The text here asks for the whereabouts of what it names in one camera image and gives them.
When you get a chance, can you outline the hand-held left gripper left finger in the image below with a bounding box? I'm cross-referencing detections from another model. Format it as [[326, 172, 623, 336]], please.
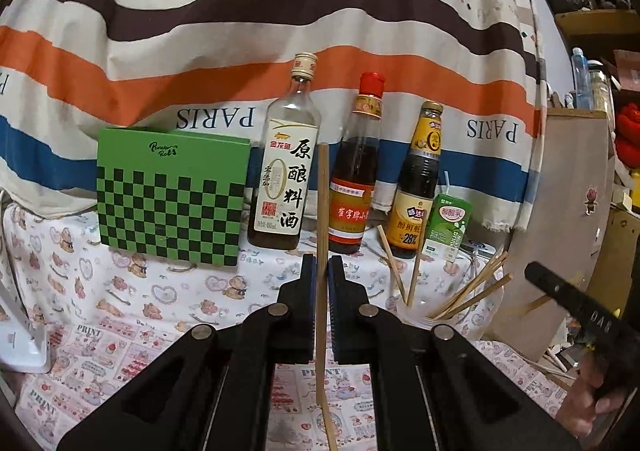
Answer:
[[57, 253, 317, 451]]

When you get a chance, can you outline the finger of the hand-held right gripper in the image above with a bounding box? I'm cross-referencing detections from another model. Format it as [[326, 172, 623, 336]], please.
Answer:
[[525, 261, 626, 337]]

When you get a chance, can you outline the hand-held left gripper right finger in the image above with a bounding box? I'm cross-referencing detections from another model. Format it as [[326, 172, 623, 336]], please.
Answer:
[[327, 255, 583, 451]]

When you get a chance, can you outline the translucent plastic cup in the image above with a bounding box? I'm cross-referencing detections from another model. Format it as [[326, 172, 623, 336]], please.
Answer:
[[397, 298, 483, 332]]

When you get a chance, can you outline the bunch of wooden chopsticks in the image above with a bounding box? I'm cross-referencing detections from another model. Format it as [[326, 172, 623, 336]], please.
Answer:
[[376, 224, 513, 321]]

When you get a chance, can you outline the single wooden chopstick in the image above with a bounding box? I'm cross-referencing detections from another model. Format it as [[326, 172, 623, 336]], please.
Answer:
[[314, 144, 341, 451]]

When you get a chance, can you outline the person's right hand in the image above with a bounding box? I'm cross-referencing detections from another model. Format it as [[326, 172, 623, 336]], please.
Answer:
[[557, 356, 626, 432]]

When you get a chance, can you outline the yellow label oyster sauce bottle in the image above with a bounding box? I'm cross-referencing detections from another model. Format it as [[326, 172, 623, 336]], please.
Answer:
[[386, 101, 445, 259]]

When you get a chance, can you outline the red cap sesame oil bottle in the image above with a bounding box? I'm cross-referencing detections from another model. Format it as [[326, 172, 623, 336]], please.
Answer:
[[327, 72, 387, 254]]

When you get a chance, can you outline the clear cooking wine bottle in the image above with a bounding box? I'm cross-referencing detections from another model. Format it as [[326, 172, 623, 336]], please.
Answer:
[[247, 52, 321, 252]]

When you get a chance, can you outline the white bear print cloth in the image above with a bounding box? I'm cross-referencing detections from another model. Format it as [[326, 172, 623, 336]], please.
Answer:
[[0, 201, 506, 332]]

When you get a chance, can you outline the green milk drink carton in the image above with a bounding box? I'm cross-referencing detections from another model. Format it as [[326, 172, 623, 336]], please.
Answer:
[[422, 194, 473, 262]]

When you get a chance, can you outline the green checkered box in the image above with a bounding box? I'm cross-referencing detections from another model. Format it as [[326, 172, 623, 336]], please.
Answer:
[[96, 127, 252, 267]]

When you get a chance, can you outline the red plush toy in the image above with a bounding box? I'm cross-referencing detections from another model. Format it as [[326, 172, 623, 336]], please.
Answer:
[[614, 104, 640, 159]]

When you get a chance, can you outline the glass jar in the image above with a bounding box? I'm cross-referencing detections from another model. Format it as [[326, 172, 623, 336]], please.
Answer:
[[587, 60, 613, 112]]

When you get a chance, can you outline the blue plastic water bottle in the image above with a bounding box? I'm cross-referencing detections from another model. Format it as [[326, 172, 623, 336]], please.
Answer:
[[570, 47, 590, 109]]

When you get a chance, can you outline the cardboard box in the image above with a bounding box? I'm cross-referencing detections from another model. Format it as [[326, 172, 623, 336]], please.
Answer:
[[612, 50, 640, 92]]

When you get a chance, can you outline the wooden shelf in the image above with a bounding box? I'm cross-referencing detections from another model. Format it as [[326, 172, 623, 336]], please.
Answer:
[[555, 6, 640, 52]]

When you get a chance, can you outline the white plastic stand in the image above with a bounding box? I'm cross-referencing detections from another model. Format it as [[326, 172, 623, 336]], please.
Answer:
[[0, 288, 52, 374]]

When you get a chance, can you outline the striped fabric backdrop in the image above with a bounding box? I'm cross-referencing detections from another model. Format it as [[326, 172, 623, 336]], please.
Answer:
[[0, 0, 548, 232]]

